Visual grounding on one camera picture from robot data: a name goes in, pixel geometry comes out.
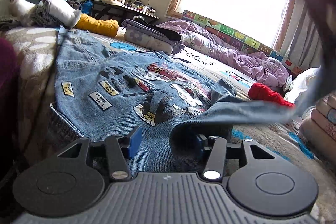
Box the blue denim jacket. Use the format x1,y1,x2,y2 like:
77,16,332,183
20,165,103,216
49,27,326,180

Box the red knit sweater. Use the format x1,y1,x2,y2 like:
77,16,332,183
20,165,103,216
248,83,295,107

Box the purple crumpled duvet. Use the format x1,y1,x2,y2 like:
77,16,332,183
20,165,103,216
158,20,289,88

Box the rolled pink white quilts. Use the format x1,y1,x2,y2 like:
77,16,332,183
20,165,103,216
285,67,326,116

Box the beige folded garment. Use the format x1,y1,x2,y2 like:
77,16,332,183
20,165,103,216
299,118,335,166

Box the colourful alphabet headboard mat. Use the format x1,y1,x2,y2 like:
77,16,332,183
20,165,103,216
182,10,303,76

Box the pink folded garment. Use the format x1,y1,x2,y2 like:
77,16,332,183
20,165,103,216
310,101,335,140

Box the white floral folded garment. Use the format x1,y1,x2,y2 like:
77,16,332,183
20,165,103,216
124,29,173,55

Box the grey folded garment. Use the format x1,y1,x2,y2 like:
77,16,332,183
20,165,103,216
122,19,184,55
29,5,63,27

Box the yellow knit sweater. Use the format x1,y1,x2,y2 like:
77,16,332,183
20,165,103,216
75,14,119,38

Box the black folded garment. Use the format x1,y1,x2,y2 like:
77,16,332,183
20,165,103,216
133,15,182,42

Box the Mickey Mouse bed blanket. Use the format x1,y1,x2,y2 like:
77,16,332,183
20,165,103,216
0,25,336,222

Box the grey window curtain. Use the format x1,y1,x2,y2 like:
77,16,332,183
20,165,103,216
286,0,322,71

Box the white folded sweater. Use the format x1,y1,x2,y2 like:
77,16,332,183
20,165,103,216
45,0,81,29

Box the cluttered side desk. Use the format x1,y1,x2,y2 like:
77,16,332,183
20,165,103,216
90,0,159,24

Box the blue plastic bag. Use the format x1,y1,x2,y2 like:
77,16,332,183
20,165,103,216
79,0,93,16

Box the grey folded garment left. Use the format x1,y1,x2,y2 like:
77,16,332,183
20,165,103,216
29,5,63,27

